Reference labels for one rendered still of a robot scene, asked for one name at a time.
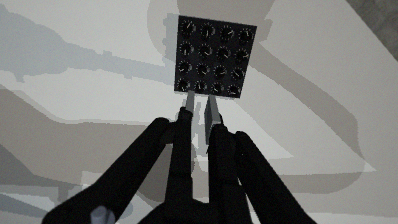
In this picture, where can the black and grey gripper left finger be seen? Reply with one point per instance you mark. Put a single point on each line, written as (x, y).
(105, 201)

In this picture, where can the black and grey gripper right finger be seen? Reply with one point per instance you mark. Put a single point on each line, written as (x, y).
(271, 200)

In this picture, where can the black knob box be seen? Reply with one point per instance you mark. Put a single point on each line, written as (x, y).
(210, 58)

